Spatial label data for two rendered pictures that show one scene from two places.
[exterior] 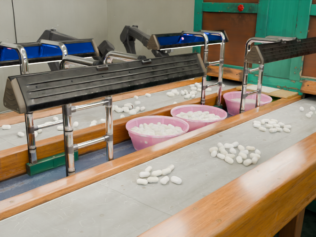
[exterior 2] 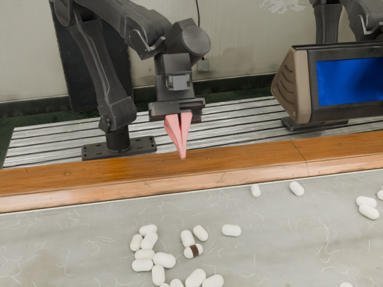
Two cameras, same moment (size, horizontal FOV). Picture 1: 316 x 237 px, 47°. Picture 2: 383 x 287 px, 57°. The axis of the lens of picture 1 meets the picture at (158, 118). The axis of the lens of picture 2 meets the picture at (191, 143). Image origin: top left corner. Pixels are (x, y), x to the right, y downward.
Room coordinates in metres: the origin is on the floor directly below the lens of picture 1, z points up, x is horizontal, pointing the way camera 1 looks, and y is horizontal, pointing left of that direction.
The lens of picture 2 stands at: (1.46, -0.09, 1.23)
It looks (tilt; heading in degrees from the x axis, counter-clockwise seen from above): 34 degrees down; 36
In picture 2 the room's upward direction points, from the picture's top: straight up
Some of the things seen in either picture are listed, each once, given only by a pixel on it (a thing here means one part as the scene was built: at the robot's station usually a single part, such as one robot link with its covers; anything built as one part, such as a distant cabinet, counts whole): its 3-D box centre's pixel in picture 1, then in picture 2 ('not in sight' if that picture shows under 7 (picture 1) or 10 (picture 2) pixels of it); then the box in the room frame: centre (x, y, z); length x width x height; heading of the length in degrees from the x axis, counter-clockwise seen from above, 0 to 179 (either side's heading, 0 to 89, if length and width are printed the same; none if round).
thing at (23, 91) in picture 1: (124, 75); not in sight; (0.94, 0.09, 1.08); 0.62 x 0.08 x 0.07; 136
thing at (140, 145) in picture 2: not in sight; (117, 137); (1.99, 0.54, 0.71); 0.20 x 0.07 x 0.08; 141
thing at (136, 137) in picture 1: (157, 135); not in sight; (1.44, 0.00, 0.72); 0.27 x 0.27 x 0.10
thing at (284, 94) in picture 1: (266, 90); not in sight; (2.11, -0.65, 0.77); 0.33 x 0.15 x 0.01; 46
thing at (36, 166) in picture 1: (37, 104); not in sight; (1.27, 0.44, 0.90); 0.20 x 0.19 x 0.45; 136
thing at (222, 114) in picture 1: (198, 121); not in sight; (1.64, -0.19, 0.72); 0.27 x 0.27 x 0.10
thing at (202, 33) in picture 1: (201, 72); not in sight; (1.97, -0.23, 0.90); 0.20 x 0.19 x 0.45; 136
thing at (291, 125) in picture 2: not in sight; (317, 110); (2.45, 0.16, 0.71); 0.20 x 0.07 x 0.08; 141
